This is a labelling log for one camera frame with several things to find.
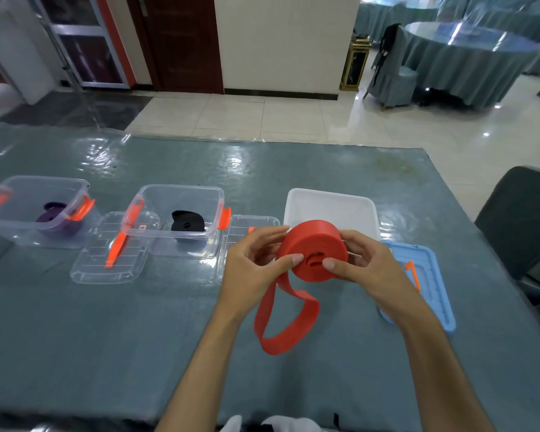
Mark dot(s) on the person's left hand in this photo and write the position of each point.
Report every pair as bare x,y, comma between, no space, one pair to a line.
245,283

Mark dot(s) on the person's right hand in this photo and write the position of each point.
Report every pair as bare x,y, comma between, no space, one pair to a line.
387,283

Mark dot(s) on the narrow black resistance band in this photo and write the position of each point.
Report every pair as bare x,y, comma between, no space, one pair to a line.
188,225

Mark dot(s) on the red resistance band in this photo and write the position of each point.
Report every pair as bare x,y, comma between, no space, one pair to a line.
315,233

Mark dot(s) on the wide black resistance band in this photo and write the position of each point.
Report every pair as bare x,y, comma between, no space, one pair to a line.
183,214

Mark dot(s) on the white plastic box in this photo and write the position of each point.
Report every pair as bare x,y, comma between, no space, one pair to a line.
333,206

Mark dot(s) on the clear plastic storage box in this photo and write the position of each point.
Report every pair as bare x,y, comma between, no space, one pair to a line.
22,193
180,197

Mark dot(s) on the purple resistance band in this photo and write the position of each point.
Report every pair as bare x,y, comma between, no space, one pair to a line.
47,217

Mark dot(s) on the person's right forearm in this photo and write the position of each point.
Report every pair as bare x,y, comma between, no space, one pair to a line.
445,382

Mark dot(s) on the person's left forearm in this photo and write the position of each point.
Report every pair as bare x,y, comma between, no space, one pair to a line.
198,377

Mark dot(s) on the clear lid orange handle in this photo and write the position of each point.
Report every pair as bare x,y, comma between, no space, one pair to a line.
90,269
227,265

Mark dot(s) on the blue lid orange handle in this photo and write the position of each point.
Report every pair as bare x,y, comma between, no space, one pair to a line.
436,301

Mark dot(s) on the person's white shirt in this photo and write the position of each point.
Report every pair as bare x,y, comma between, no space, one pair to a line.
288,425

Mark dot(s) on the teal felt table cover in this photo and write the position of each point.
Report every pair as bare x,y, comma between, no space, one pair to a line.
117,332

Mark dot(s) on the dark grey cushioned seat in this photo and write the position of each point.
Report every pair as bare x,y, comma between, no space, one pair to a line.
517,229

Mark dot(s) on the round table with teal cloth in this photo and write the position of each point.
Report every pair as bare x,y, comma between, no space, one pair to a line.
468,62

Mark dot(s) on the black hanging garment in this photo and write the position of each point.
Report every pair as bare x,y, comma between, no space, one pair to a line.
387,44

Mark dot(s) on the dark brown wooden door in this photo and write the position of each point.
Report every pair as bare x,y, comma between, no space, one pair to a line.
180,44

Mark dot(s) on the distant teal cloth table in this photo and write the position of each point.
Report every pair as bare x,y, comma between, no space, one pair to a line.
387,17

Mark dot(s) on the white framed glass door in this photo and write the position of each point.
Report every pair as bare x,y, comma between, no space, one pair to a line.
85,49

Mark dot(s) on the narrow white door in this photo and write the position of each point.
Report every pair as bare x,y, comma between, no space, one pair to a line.
18,49

